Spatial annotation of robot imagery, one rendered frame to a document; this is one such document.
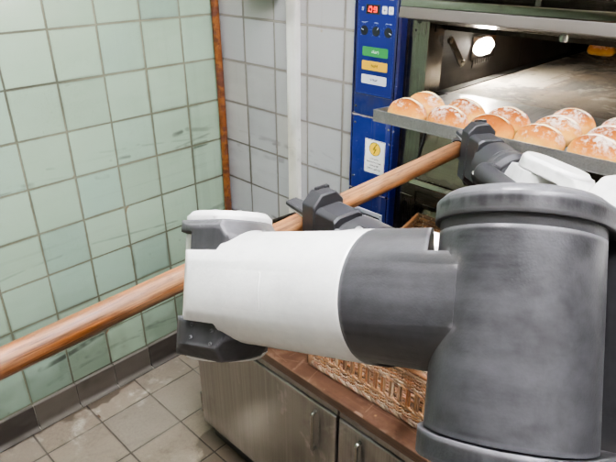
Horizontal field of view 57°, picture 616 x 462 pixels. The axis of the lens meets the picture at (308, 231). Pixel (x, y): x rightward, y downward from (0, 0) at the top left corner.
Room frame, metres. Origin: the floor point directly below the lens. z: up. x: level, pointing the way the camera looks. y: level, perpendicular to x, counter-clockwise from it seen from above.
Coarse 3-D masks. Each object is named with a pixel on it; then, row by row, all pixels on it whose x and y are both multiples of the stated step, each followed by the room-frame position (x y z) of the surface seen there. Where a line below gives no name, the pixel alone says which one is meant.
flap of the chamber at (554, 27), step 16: (400, 16) 1.44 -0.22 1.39; (416, 16) 1.41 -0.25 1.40; (432, 16) 1.38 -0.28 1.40; (448, 16) 1.35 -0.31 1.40; (464, 16) 1.32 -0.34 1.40; (480, 16) 1.29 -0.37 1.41; (496, 16) 1.27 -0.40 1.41; (512, 16) 1.25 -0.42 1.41; (528, 16) 1.22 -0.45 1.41; (528, 32) 1.37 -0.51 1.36; (544, 32) 1.26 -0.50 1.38; (560, 32) 1.17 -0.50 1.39; (576, 32) 1.15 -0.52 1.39; (592, 32) 1.13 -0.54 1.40; (608, 32) 1.11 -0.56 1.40
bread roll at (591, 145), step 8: (584, 136) 1.02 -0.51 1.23; (592, 136) 1.01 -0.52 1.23; (600, 136) 1.01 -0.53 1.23; (576, 144) 1.01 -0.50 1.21; (584, 144) 1.00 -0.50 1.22; (592, 144) 0.99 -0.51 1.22; (600, 144) 0.98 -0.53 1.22; (608, 144) 0.98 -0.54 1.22; (576, 152) 1.00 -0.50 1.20; (584, 152) 0.99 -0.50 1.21; (592, 152) 0.98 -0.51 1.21; (600, 152) 0.98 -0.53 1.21; (608, 152) 0.97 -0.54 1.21
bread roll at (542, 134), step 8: (520, 128) 1.11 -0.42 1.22; (528, 128) 1.08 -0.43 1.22; (536, 128) 1.07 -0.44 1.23; (544, 128) 1.06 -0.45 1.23; (552, 128) 1.06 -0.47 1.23; (520, 136) 1.08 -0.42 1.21; (528, 136) 1.07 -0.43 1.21; (536, 136) 1.06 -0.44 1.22; (544, 136) 1.05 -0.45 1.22; (552, 136) 1.05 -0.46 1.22; (560, 136) 1.05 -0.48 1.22; (536, 144) 1.05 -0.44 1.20; (544, 144) 1.04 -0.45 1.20; (552, 144) 1.04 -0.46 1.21; (560, 144) 1.04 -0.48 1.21
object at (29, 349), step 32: (416, 160) 0.95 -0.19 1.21; (448, 160) 1.01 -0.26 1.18; (352, 192) 0.81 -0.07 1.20; (384, 192) 0.87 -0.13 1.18; (288, 224) 0.71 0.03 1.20; (160, 288) 0.55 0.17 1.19; (64, 320) 0.48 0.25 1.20; (96, 320) 0.49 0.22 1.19; (0, 352) 0.43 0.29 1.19; (32, 352) 0.44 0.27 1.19
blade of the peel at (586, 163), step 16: (448, 96) 1.52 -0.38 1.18; (464, 96) 1.52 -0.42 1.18; (384, 112) 1.29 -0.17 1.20; (528, 112) 1.36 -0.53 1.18; (544, 112) 1.36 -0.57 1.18; (416, 128) 1.22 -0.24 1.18; (432, 128) 1.20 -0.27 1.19; (448, 128) 1.17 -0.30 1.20; (512, 144) 1.07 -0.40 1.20; (528, 144) 1.05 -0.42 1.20; (560, 160) 1.01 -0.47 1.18; (576, 160) 0.99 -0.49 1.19; (592, 160) 0.97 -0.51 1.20; (608, 160) 0.95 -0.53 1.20
